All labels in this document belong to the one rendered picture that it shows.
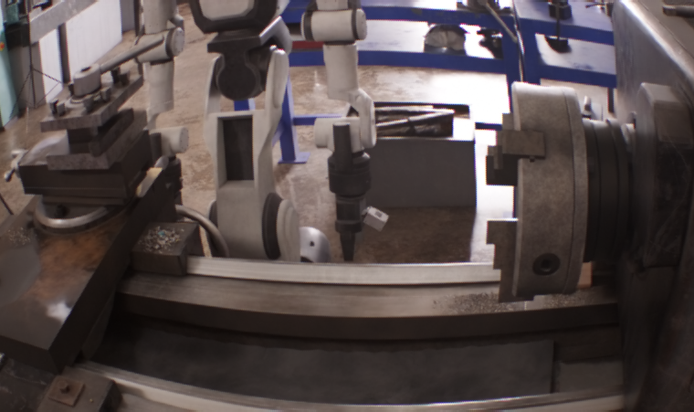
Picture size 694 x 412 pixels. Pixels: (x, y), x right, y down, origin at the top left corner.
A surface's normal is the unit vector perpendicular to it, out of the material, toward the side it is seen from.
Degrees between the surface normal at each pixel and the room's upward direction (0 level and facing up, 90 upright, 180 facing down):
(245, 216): 66
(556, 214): 73
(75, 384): 0
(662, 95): 0
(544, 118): 25
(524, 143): 42
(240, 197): 79
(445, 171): 90
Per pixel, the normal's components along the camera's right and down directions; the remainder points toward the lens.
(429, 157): -0.16, 0.49
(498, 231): -0.23, 0.20
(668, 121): -0.22, -0.32
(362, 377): -0.21, -0.85
